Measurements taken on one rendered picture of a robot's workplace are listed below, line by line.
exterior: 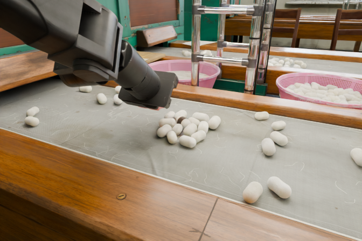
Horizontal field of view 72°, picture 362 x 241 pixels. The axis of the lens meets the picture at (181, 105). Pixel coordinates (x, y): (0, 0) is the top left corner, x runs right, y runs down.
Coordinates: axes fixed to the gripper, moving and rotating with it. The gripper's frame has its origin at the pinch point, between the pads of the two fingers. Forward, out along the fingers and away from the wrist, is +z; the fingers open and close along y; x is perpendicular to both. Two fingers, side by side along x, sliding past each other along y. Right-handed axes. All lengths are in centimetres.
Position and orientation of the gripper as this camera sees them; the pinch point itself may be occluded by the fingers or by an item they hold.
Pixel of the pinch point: (164, 103)
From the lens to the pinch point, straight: 53.1
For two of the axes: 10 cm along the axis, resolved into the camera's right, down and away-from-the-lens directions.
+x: -2.7, 9.3, -2.6
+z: 3.1, 3.4, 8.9
